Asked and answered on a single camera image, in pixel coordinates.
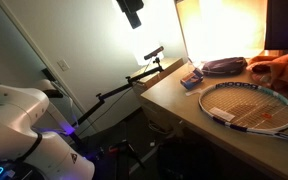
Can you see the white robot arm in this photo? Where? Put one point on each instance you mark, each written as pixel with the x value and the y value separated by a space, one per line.
pixel 25 153

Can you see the blue band-aid box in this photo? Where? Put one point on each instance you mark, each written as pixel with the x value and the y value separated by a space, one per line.
pixel 192 79

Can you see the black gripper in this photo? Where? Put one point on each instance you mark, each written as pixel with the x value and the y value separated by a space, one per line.
pixel 130 8

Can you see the white tennis racket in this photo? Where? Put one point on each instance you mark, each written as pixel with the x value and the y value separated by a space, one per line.
pixel 256 109

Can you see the dark purple pouch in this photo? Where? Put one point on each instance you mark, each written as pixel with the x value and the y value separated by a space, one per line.
pixel 223 67

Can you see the black tripod stand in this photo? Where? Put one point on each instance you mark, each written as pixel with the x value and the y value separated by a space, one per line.
pixel 123 152

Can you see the white wall light switch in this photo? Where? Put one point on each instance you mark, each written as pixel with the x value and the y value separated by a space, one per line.
pixel 63 65

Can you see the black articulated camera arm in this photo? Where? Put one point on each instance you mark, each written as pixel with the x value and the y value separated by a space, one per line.
pixel 130 81

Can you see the black computer monitor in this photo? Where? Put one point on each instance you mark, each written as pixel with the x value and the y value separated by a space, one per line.
pixel 276 37

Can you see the bandaid on racket strings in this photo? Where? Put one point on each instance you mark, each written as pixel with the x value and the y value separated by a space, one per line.
pixel 222 114

